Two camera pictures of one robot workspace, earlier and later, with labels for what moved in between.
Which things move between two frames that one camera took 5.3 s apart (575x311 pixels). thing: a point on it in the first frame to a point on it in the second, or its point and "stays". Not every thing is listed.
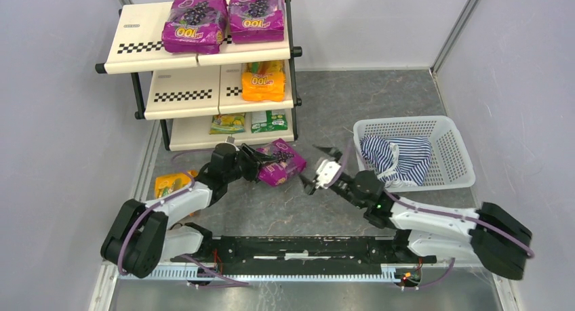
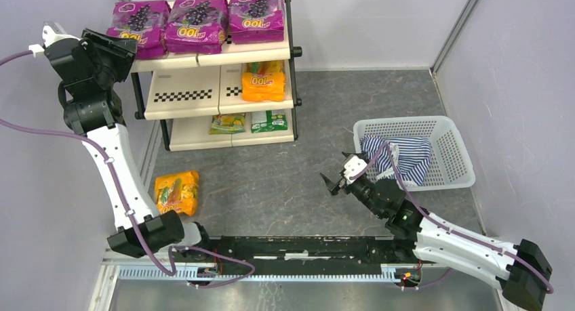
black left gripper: [250, 161] to [110, 46]
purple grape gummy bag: [195, 26] stays
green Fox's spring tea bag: [227, 123] stays
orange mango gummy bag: [263, 80] stays
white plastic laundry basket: [451, 164] stays
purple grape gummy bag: [277, 172] to [145, 22]
